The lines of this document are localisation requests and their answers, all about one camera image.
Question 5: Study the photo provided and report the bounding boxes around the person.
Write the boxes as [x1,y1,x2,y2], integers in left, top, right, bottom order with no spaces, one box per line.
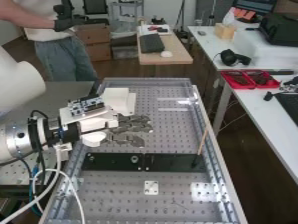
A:
[0,0,100,83]

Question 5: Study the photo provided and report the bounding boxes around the white desk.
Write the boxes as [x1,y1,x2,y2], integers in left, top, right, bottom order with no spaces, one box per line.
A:
[186,23,298,188]

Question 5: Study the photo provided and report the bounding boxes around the black bag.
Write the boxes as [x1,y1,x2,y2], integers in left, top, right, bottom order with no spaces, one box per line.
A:
[258,12,298,47]

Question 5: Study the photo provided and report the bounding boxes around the tissue box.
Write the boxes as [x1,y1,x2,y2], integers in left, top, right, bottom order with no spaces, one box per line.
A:
[214,7,238,42]

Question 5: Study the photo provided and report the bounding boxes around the cardboard box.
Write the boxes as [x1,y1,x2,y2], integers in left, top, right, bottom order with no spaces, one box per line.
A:
[85,42,113,63]
[76,23,112,45]

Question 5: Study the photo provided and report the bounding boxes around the small white box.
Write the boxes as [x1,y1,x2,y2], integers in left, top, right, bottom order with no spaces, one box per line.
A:
[101,87,138,117]

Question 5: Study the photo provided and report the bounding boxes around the black headphones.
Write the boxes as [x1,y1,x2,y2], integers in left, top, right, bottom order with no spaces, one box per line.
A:
[220,48,253,67]

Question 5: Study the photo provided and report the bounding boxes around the black plate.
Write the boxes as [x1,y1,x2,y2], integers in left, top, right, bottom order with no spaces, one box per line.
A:
[83,152,208,173]

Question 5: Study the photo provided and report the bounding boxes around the thin stick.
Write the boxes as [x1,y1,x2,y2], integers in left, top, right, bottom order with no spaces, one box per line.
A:
[192,128,210,168]

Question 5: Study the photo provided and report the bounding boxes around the wooden desk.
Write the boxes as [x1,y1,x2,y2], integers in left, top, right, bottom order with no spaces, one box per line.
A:
[136,23,196,66]

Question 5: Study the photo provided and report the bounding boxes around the white cable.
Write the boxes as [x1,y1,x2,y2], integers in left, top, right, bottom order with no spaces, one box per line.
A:
[0,146,87,224]

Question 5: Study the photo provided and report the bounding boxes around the clear box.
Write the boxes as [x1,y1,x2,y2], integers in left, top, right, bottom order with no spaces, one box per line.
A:
[39,77,250,224]

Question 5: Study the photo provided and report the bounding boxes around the red tray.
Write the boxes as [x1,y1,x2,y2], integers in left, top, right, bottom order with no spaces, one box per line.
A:
[220,70,258,90]
[245,69,282,90]

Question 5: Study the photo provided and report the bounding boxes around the black keyboard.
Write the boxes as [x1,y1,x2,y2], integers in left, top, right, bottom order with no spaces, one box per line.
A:
[138,32,166,54]

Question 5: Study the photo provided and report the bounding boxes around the small white square plate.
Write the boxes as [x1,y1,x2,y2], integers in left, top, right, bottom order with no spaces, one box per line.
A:
[142,180,161,196]

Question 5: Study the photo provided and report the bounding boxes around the black cable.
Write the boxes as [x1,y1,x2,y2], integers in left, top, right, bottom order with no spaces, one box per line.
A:
[27,109,51,198]

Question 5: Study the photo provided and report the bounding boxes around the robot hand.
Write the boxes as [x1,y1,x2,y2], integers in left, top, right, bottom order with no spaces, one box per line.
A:
[59,94,156,148]

